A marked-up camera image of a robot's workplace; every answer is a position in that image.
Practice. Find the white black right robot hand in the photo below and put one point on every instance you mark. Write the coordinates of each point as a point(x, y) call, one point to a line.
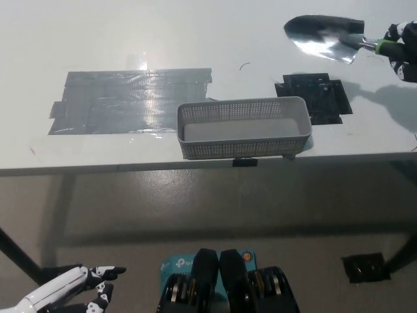
point(410, 36)

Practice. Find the small black tape strip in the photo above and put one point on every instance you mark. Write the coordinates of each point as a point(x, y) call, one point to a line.
point(245, 162)

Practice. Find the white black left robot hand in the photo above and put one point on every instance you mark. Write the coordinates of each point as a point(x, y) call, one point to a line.
point(62, 287)

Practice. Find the black table leg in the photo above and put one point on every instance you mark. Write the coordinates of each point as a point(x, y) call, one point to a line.
point(404, 251)
point(19, 256)

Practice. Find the black tape patch on table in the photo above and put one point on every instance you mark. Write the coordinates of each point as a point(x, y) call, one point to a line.
point(322, 98)

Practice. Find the grey duct tape patch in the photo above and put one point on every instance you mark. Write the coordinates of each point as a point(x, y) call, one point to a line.
point(114, 104)

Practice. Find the teal tp-link box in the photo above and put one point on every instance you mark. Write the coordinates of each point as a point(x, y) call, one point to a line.
point(176, 264)

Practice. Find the grey perforated plastic basket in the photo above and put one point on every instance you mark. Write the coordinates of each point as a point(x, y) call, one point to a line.
point(231, 150)

